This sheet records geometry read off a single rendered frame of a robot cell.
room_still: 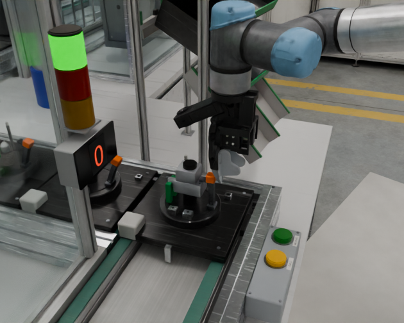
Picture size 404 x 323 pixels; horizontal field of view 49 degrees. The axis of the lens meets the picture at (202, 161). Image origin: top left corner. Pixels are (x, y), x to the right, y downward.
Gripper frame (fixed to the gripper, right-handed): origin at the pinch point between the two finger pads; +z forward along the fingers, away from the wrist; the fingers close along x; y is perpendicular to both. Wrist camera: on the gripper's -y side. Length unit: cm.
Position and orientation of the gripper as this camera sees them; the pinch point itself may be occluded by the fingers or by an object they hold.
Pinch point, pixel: (217, 176)
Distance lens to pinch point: 93.3
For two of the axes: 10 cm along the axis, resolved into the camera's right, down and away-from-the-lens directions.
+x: 3.4, -5.0, 8.0
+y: 9.4, 1.8, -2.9
